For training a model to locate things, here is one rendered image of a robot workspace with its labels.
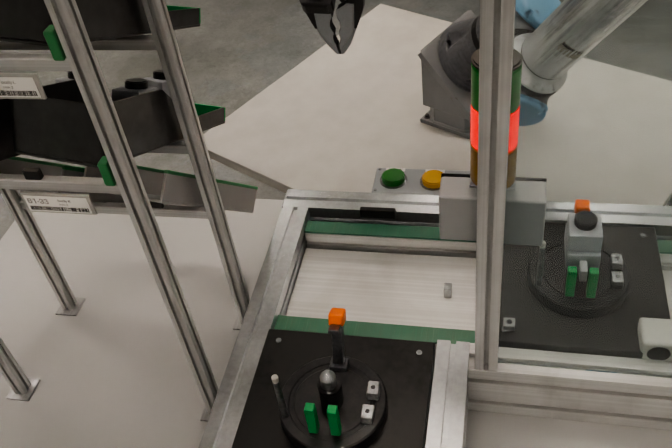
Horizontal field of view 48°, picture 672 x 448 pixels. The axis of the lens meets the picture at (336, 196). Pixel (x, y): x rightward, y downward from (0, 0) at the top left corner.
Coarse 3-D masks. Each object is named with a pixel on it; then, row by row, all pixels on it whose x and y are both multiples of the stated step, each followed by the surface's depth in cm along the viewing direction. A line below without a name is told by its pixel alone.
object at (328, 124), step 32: (384, 32) 191; (416, 32) 189; (320, 64) 183; (352, 64) 182; (384, 64) 180; (416, 64) 178; (256, 96) 176; (288, 96) 174; (320, 96) 173; (352, 96) 171; (384, 96) 170; (416, 96) 169; (224, 128) 168; (256, 128) 166; (288, 128) 165; (320, 128) 164; (352, 128) 162; (384, 128) 161; (416, 128) 160; (224, 160) 161; (256, 160) 158; (288, 160) 157; (320, 160) 155; (352, 160) 154; (384, 160) 153; (416, 160) 152; (448, 160) 151
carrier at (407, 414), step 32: (288, 352) 106; (320, 352) 105; (352, 352) 105; (384, 352) 104; (416, 352) 103; (256, 384) 103; (288, 384) 100; (320, 384) 95; (352, 384) 99; (384, 384) 100; (416, 384) 100; (256, 416) 99; (288, 416) 96; (320, 416) 96; (352, 416) 95; (384, 416) 95; (416, 416) 96
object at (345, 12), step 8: (344, 8) 110; (352, 8) 109; (344, 16) 110; (352, 16) 110; (344, 24) 111; (352, 24) 111; (344, 32) 112; (352, 32) 112; (344, 40) 113; (344, 48) 115
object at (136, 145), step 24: (48, 96) 94; (72, 96) 99; (144, 96) 92; (168, 96) 97; (24, 120) 89; (48, 120) 88; (72, 120) 86; (120, 120) 88; (144, 120) 93; (168, 120) 98; (216, 120) 109; (24, 144) 90; (48, 144) 89; (72, 144) 87; (96, 144) 86; (144, 144) 93
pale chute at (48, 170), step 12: (0, 168) 109; (12, 168) 111; (48, 168) 118; (60, 168) 121; (72, 168) 104; (84, 168) 126; (48, 192) 106; (60, 192) 103; (72, 192) 105; (84, 192) 108; (168, 204) 129
